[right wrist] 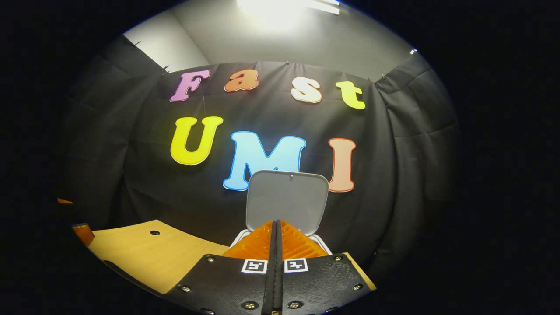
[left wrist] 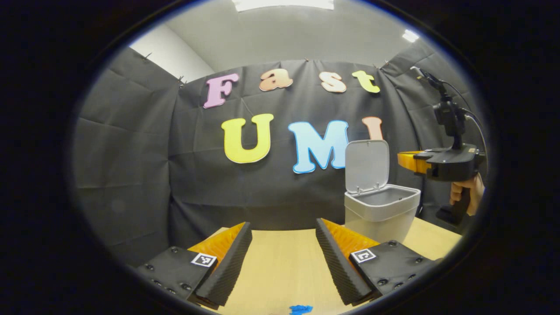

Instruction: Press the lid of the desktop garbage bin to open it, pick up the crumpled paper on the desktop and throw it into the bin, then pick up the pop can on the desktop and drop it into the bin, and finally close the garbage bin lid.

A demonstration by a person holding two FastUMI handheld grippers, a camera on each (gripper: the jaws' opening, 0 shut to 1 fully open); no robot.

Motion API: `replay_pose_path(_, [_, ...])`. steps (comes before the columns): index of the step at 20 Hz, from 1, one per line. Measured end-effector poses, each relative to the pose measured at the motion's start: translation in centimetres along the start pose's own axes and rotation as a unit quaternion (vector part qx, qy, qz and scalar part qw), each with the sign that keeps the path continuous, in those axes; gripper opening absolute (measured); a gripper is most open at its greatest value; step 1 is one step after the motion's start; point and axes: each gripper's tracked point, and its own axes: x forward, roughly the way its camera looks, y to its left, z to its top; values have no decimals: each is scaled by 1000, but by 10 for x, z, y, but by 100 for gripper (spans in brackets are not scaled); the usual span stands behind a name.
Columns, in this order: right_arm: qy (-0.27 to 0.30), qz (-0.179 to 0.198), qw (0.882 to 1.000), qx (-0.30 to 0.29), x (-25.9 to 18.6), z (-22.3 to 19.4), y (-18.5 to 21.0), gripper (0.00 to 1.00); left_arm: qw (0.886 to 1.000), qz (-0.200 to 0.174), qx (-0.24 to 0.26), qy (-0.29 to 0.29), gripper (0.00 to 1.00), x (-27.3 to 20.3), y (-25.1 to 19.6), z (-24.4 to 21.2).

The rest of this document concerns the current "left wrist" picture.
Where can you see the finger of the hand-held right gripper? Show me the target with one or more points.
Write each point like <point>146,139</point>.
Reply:
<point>413,161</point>

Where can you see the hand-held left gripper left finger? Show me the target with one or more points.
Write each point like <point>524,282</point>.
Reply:
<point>227,271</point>

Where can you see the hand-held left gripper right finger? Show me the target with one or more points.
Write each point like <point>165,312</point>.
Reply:
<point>339,267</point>

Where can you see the blue paper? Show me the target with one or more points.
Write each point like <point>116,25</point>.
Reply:
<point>301,309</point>

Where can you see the white desktop garbage bin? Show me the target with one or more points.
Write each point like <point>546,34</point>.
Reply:
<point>378,214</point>

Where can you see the black backdrop cloth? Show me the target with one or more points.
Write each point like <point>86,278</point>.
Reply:
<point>262,197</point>

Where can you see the small ceiling light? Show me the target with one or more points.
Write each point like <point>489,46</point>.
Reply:
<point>410,36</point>

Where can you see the long ceiling light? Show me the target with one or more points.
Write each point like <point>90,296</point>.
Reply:
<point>284,4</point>

